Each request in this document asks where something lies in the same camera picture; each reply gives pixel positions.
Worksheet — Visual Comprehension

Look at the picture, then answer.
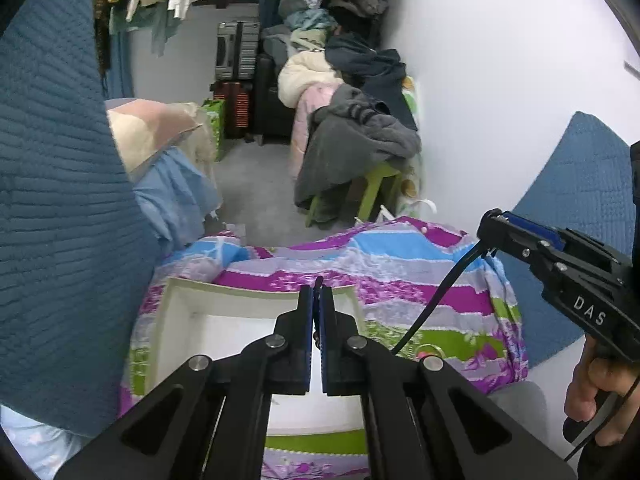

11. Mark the pile of mixed clothes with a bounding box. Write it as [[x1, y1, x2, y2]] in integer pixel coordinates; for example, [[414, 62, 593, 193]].
[[260, 0, 391, 53]]

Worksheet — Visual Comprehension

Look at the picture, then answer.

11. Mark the pink and cream checked pillow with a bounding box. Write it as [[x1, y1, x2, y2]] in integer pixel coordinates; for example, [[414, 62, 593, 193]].
[[106, 99, 203, 181]]

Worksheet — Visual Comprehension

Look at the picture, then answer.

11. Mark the white shallow box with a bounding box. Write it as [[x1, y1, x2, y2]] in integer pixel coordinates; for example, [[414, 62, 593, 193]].
[[145, 277, 368, 436]]

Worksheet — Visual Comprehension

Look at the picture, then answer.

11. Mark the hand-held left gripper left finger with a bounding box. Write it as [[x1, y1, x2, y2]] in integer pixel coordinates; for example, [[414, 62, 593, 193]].
[[52, 284, 315, 480]]

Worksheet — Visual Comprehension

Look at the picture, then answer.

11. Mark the white bag handle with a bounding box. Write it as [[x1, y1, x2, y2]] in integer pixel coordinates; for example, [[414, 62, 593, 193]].
[[377, 197, 437, 222]]

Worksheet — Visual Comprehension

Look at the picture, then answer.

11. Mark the green shopping bag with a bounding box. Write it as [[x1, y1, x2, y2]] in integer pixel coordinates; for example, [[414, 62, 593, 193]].
[[201, 99, 226, 162]]

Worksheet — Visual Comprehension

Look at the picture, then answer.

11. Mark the person's right hand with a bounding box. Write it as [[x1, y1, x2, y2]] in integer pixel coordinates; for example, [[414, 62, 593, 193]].
[[564, 335, 640, 448]]

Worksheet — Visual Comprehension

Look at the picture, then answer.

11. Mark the pink quilted cloth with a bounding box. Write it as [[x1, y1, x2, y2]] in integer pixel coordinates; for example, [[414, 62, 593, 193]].
[[290, 85, 342, 177]]

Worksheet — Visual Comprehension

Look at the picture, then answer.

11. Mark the grey hard suitcase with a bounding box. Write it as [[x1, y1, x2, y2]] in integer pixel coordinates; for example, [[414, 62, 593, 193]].
[[215, 21, 261, 82]]

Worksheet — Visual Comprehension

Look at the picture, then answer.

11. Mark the cream fleece garment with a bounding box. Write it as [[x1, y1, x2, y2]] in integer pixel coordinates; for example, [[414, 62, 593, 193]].
[[277, 50, 346, 109]]

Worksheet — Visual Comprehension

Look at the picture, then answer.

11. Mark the small blue quilted cushion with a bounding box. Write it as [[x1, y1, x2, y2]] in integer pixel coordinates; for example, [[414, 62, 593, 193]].
[[0, 0, 161, 438]]

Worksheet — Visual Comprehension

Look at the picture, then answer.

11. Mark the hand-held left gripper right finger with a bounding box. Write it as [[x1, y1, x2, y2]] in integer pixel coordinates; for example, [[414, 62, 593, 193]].
[[318, 285, 578, 480]]

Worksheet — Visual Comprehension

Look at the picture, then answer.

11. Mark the beige printed blanket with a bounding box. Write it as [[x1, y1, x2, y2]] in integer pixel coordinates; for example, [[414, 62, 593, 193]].
[[180, 105, 219, 182]]

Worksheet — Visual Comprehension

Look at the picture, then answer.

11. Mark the long black strap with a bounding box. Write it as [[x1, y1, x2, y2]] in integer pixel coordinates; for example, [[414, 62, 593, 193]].
[[390, 240, 493, 358]]

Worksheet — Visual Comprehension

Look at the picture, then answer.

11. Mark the floral striped blanket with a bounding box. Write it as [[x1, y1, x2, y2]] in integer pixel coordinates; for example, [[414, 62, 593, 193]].
[[117, 216, 530, 480]]

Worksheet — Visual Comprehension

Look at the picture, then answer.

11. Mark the light blue bed sheet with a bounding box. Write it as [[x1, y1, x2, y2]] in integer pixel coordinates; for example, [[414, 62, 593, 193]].
[[132, 147, 223, 256]]

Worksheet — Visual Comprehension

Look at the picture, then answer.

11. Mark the green plastic stool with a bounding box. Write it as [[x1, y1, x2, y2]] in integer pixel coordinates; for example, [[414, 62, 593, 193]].
[[305, 160, 404, 228]]

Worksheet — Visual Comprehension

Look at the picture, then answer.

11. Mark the navy garment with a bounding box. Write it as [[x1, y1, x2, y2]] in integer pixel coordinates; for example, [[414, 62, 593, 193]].
[[325, 32, 418, 131]]

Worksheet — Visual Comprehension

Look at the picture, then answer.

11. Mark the black suitcase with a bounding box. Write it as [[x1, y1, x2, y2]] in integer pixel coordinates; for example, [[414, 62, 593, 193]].
[[255, 52, 297, 146]]

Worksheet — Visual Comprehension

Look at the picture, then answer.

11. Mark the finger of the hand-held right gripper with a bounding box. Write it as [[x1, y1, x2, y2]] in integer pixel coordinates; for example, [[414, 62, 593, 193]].
[[502, 211, 568, 252], [476, 208, 551, 273]]

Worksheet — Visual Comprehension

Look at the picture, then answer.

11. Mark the pale blue printed cloth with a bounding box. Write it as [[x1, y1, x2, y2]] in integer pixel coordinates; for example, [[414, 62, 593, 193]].
[[0, 405, 88, 480]]

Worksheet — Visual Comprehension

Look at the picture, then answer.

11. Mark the dark grey fleece garment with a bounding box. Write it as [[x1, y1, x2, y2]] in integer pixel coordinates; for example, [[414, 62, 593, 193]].
[[294, 84, 422, 225]]

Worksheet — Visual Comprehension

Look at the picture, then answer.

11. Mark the red suitcase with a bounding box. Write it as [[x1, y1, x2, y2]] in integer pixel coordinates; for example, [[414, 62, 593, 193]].
[[212, 80, 251, 139]]

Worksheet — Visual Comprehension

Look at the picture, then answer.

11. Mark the large blue quilted cushion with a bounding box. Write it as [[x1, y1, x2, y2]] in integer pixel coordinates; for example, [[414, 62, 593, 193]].
[[497, 110, 640, 370]]

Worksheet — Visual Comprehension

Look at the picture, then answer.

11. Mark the printed board against wall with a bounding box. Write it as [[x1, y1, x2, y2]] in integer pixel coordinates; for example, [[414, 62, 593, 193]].
[[395, 76, 427, 207]]

